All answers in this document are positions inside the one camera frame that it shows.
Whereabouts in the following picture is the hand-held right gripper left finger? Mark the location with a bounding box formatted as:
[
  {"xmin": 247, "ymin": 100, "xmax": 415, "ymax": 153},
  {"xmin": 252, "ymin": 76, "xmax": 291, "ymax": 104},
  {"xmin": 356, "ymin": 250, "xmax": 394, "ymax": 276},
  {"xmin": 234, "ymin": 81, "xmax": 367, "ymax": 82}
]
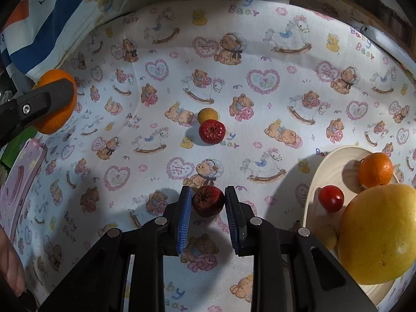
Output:
[{"xmin": 39, "ymin": 186, "xmax": 194, "ymax": 312}]

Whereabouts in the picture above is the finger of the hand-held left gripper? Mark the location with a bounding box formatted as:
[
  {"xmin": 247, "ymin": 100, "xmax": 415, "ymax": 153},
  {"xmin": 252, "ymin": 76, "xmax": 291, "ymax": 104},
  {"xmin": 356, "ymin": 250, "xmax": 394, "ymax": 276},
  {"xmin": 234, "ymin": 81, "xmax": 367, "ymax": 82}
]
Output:
[{"xmin": 0, "ymin": 79, "xmax": 75, "ymax": 148}]

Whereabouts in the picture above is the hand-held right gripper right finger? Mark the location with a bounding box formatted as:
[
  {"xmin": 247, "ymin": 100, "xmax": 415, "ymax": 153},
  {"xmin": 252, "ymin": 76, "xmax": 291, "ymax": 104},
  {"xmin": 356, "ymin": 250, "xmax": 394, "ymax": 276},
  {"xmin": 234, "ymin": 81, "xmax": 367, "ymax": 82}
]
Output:
[{"xmin": 224, "ymin": 185, "xmax": 379, "ymax": 312}]

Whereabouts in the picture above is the orange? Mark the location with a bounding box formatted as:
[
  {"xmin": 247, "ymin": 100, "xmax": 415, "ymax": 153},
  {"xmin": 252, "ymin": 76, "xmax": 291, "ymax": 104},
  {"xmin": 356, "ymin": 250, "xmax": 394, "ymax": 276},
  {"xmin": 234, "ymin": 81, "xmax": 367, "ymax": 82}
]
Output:
[
  {"xmin": 32, "ymin": 69, "xmax": 78, "ymax": 135},
  {"xmin": 358, "ymin": 152, "xmax": 394, "ymax": 189}
]

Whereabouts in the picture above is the red hawthorn fruit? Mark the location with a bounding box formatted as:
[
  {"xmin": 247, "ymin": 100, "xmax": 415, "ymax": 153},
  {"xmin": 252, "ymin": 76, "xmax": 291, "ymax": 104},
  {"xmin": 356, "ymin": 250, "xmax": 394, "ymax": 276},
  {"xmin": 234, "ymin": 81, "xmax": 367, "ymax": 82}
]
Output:
[
  {"xmin": 192, "ymin": 185, "xmax": 226, "ymax": 218},
  {"xmin": 198, "ymin": 119, "xmax": 226, "ymax": 145}
]

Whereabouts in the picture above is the red cherry tomato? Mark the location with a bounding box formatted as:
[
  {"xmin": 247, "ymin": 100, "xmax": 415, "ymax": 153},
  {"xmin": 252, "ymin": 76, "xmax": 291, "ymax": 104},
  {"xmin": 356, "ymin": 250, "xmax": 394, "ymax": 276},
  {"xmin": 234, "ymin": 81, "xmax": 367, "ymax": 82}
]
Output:
[{"xmin": 318, "ymin": 185, "xmax": 345, "ymax": 213}]

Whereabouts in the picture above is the cream ceramic plate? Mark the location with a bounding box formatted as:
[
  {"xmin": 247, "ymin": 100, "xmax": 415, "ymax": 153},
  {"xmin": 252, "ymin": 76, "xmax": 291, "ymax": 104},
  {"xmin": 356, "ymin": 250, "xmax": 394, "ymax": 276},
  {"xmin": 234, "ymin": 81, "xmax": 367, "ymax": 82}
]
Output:
[{"xmin": 302, "ymin": 145, "xmax": 416, "ymax": 306}]

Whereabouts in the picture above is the yellow apple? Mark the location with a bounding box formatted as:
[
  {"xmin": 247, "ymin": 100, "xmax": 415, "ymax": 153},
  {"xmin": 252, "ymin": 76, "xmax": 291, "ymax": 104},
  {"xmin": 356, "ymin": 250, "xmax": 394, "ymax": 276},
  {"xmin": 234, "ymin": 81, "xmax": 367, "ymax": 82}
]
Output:
[{"xmin": 337, "ymin": 184, "xmax": 416, "ymax": 286}]

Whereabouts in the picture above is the person's left hand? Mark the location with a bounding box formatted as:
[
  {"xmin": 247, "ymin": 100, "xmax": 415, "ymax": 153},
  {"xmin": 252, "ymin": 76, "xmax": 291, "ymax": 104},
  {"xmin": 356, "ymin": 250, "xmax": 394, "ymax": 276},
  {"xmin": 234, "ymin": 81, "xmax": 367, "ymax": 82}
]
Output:
[{"xmin": 0, "ymin": 226, "xmax": 28, "ymax": 300}]

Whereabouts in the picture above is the green packet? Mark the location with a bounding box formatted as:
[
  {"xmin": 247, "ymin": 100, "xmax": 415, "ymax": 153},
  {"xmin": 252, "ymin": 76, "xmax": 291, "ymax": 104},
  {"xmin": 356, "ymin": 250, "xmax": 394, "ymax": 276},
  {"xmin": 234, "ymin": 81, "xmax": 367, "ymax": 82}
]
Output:
[{"xmin": 0, "ymin": 126, "xmax": 38, "ymax": 170}]

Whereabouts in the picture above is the pink box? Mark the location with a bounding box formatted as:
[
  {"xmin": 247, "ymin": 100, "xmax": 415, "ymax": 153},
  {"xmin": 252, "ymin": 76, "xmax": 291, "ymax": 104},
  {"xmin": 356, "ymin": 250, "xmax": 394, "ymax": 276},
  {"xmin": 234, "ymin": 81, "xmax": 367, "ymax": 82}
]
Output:
[{"xmin": 0, "ymin": 137, "xmax": 49, "ymax": 244}]

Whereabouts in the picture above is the cream and blue canvas cloth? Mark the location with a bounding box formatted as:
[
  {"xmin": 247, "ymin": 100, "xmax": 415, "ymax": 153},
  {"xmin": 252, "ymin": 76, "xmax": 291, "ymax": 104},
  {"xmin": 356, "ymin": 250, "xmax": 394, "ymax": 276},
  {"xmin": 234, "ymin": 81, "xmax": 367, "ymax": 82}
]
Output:
[{"xmin": 0, "ymin": 0, "xmax": 108, "ymax": 82}]

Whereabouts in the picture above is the small yellow fruit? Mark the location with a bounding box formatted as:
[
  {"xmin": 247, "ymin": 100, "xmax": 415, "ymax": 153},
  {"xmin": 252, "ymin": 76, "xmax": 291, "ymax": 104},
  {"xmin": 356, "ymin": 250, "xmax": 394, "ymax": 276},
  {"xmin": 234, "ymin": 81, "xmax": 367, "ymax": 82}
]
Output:
[{"xmin": 197, "ymin": 107, "xmax": 219, "ymax": 125}]

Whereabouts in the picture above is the bear printed cloth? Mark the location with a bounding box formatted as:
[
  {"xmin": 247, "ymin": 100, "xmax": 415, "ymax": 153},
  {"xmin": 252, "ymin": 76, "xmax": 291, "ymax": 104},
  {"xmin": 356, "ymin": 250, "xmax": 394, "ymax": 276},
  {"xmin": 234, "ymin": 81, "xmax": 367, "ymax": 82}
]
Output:
[{"xmin": 6, "ymin": 0, "xmax": 416, "ymax": 312}]

